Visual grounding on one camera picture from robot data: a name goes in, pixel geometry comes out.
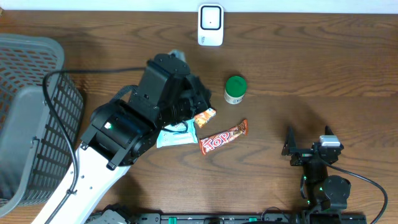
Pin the green lid jar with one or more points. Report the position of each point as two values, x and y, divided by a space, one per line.
235 90

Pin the white barcode scanner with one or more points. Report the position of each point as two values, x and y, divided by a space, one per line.
210 25

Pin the red Top chocolate bar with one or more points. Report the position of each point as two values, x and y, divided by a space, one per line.
217 140

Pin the white wet wipes pack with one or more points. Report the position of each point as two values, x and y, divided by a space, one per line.
181 133

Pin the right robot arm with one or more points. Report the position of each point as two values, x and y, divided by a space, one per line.
324 192

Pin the orange snack packet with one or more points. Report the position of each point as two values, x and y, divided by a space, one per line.
202 118

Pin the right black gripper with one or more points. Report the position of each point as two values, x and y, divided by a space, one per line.
290 147

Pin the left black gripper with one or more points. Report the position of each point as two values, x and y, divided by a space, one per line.
191 84

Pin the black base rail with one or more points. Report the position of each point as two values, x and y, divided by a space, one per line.
110 217

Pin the grey plastic shopping basket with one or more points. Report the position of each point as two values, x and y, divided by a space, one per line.
34 154

